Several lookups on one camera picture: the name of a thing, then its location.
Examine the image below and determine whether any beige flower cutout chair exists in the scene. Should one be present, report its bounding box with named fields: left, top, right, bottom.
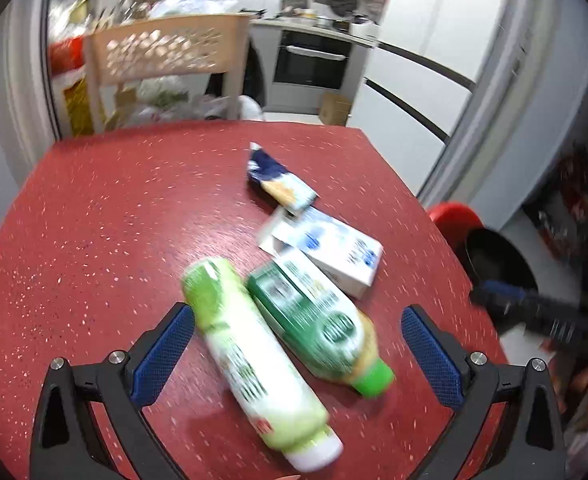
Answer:
left=83, top=12, right=252, bottom=134

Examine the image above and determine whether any clear plastic bag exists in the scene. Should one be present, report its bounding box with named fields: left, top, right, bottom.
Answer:
left=134, top=76, right=191, bottom=122

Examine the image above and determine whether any white refrigerator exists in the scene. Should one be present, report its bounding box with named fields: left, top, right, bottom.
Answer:
left=351, top=0, right=525, bottom=145

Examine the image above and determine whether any black built-in oven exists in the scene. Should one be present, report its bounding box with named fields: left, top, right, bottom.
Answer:
left=273, top=30, right=354, bottom=92

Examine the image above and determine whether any light green bottle white cap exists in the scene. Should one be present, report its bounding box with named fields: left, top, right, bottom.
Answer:
left=181, top=256, right=344, bottom=473

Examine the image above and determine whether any blue white snack wrapper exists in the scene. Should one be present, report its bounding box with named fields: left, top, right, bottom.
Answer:
left=246, top=141, right=319, bottom=211

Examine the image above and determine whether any yellow bag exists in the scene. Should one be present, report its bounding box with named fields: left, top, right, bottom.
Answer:
left=63, top=77, right=95, bottom=136

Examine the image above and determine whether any white blue milk carton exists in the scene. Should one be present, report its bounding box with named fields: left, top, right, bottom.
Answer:
left=259, top=205, right=384, bottom=301

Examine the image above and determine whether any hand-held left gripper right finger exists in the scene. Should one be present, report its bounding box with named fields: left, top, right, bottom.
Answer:
left=401, top=304, right=567, bottom=480

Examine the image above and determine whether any black trash bin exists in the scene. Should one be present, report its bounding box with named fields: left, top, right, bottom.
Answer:
left=461, top=227, right=541, bottom=337

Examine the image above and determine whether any red plastic basket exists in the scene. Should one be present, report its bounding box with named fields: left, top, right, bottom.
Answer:
left=49, top=37, right=86, bottom=69

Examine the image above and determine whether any small cardboard box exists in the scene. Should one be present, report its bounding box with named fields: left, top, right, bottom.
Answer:
left=114, top=87, right=138, bottom=116

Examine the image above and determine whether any dark green label bottle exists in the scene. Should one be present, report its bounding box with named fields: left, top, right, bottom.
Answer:
left=246, top=248, right=395, bottom=400

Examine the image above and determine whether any brown cardboard box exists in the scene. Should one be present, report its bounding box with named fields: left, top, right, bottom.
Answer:
left=319, top=92, right=353, bottom=127

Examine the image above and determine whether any white rice cooker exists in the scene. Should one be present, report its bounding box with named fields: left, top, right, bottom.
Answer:
left=349, top=15, right=381, bottom=39

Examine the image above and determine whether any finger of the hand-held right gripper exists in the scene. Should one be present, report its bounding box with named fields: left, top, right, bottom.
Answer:
left=470, top=281, right=527, bottom=313

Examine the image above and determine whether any red stool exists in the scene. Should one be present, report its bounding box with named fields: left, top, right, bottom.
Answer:
left=428, top=202, right=485, bottom=256

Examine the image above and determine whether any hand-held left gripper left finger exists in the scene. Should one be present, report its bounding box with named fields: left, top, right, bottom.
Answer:
left=29, top=302, right=196, bottom=480

